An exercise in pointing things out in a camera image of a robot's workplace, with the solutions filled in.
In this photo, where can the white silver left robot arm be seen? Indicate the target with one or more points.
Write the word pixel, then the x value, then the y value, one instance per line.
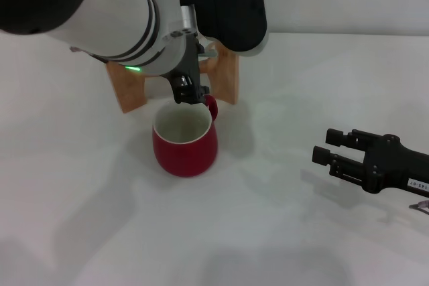
pixel 83 8

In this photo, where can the red cup with white inside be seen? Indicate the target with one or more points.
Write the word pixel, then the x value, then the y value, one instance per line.
pixel 184 155

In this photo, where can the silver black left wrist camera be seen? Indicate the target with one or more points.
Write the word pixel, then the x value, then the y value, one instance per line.
pixel 231 4

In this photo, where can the grey left wrist connector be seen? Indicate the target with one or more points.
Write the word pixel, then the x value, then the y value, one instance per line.
pixel 74 50

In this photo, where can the wooden dispenser stand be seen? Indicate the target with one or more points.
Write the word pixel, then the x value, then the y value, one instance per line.
pixel 228 78

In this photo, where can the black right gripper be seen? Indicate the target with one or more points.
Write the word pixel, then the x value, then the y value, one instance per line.
pixel 388 165

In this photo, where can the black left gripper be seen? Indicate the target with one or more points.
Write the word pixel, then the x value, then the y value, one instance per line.
pixel 189 65

